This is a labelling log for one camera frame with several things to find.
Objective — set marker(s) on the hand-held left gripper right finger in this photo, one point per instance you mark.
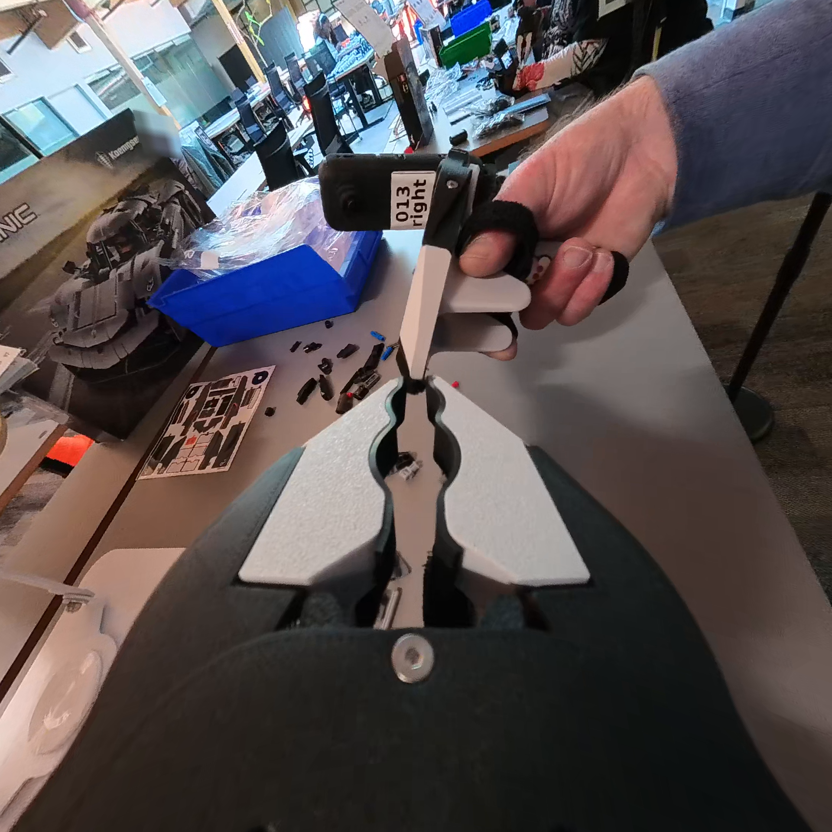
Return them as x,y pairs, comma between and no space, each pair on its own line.
513,513

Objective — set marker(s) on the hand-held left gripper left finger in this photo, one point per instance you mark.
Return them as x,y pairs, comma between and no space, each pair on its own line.
312,513

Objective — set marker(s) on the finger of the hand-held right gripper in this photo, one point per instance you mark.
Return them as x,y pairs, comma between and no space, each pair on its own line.
426,305

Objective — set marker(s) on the small lego subassembly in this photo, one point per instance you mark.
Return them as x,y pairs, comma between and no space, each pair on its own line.
416,385

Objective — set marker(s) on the person's right forearm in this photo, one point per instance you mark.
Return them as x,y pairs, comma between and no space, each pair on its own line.
747,110

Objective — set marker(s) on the pale grey lego axle joiner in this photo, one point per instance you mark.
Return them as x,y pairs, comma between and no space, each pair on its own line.
406,467

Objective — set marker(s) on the lego sticker sheet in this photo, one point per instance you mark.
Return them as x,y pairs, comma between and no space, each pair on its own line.
208,422

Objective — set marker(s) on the black lego set box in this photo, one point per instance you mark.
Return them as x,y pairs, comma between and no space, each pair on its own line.
97,292

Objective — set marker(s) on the person's right hand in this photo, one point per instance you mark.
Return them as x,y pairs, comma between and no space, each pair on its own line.
598,182

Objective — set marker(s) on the black office chair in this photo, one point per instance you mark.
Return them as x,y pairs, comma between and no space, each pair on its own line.
279,156
325,110

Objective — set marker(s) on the pile of clear plastic bags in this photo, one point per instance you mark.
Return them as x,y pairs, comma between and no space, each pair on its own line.
260,221

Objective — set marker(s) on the black upright box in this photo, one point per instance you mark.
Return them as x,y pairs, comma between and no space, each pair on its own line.
409,91

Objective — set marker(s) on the blue plastic bin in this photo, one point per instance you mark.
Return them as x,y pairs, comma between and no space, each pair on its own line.
260,299

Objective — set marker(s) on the green plastic bin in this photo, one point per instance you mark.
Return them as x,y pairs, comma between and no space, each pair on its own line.
465,45

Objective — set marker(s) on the orange plastic object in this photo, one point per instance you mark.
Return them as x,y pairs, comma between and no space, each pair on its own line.
68,452

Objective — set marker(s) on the black pole stand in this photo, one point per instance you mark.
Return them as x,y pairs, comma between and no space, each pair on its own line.
751,409

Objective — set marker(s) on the white book stand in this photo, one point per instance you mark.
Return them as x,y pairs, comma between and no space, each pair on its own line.
84,650

